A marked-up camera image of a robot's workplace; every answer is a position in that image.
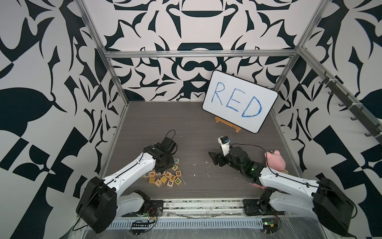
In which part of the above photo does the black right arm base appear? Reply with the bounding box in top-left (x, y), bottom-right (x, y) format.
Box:
top-left (243, 199), bottom-right (284, 216)

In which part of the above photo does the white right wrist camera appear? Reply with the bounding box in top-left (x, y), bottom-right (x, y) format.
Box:
top-left (218, 136), bottom-right (230, 156)

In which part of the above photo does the pink plush pig toy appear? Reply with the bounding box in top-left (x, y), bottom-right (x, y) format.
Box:
top-left (250, 150), bottom-right (287, 189)

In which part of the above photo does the white whiteboard reading RED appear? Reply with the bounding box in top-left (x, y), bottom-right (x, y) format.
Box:
top-left (203, 70), bottom-right (278, 133)

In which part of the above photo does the black coat hook rail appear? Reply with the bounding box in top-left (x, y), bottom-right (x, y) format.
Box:
top-left (320, 71), bottom-right (382, 144)

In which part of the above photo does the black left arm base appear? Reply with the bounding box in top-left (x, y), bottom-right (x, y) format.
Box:
top-left (122, 200), bottom-right (164, 217)

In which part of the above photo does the wooden block letter I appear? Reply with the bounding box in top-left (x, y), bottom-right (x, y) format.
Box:
top-left (154, 179), bottom-right (163, 188)

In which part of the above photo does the wooden easel stand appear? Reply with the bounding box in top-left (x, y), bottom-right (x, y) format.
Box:
top-left (214, 117), bottom-right (242, 133)

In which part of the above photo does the wooden block letter F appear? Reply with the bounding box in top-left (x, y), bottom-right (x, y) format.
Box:
top-left (164, 171), bottom-right (173, 180)

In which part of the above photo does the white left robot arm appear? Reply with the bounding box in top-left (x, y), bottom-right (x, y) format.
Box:
top-left (76, 136), bottom-right (178, 234)

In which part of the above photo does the wooden block green D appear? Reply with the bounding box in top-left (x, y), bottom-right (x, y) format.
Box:
top-left (174, 178), bottom-right (182, 186)

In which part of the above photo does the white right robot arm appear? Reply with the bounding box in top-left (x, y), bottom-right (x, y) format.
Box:
top-left (209, 146), bottom-right (357, 237)

